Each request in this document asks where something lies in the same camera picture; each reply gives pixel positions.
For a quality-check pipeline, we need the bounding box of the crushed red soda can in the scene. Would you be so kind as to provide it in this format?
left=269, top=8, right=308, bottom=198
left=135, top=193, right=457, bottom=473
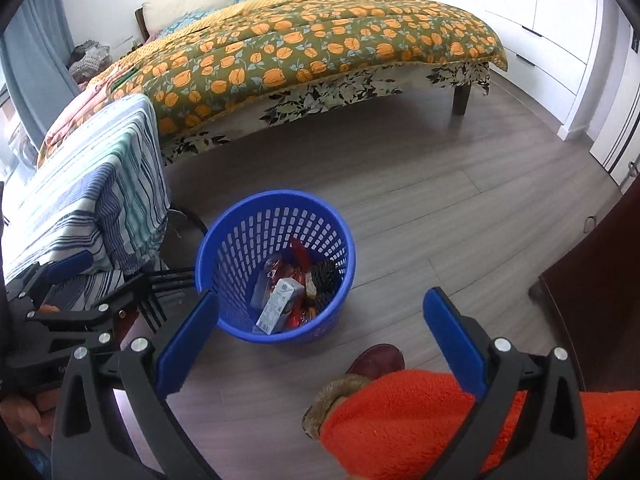
left=264, top=252, right=294, bottom=290

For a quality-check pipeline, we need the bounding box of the white milk carton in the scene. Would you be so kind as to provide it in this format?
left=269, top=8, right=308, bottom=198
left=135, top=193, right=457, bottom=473
left=255, top=278, right=305, bottom=335

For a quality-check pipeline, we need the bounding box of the red plastic bag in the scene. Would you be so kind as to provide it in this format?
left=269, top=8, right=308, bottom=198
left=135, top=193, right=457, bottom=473
left=284, top=299, right=318, bottom=330

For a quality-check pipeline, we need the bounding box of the red snack bag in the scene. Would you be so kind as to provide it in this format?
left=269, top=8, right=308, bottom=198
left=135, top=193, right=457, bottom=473
left=291, top=237, right=314, bottom=272

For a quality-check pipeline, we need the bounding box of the black pinecone-like ball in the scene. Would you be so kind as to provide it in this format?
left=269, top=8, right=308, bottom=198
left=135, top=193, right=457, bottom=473
left=311, top=259, right=341, bottom=294

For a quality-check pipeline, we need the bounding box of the person's left hand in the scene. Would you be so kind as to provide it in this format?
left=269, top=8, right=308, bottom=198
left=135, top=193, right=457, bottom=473
left=1, top=390, right=58, bottom=448

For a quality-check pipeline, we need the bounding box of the striped blue green tablecloth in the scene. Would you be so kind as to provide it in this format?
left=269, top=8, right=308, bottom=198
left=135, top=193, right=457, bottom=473
left=1, top=94, right=170, bottom=310

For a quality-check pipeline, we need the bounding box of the blue plastic waste basket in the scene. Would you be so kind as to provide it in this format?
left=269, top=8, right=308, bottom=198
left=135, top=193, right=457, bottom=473
left=195, top=190, right=356, bottom=344

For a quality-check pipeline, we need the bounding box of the dark wooden furniture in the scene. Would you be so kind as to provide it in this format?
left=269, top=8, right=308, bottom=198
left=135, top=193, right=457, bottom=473
left=528, top=182, right=640, bottom=392

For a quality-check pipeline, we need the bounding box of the dark red slipper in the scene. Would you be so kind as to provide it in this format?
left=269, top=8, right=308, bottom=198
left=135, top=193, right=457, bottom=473
left=347, top=344, right=406, bottom=380

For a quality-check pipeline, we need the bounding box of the folded pink blanket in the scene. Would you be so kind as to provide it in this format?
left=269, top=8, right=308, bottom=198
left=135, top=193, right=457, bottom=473
left=43, top=79, right=124, bottom=148

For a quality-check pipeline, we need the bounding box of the blue grey curtain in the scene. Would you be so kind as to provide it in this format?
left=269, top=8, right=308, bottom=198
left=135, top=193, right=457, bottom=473
left=1, top=0, right=79, bottom=148

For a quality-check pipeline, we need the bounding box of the pile of clothes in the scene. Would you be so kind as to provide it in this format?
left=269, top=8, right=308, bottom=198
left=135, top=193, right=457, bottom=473
left=66, top=40, right=113, bottom=84

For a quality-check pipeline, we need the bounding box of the bed with floral quilt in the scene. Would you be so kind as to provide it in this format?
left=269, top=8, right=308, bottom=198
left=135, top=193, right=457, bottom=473
left=87, top=0, right=508, bottom=158

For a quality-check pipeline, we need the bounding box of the left teal patterned pillow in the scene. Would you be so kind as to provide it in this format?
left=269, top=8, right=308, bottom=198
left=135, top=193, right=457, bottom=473
left=156, top=9, right=215, bottom=39

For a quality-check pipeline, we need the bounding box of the white built-in wardrobe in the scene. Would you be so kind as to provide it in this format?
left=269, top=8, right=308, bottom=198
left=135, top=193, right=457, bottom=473
left=479, top=0, right=640, bottom=187

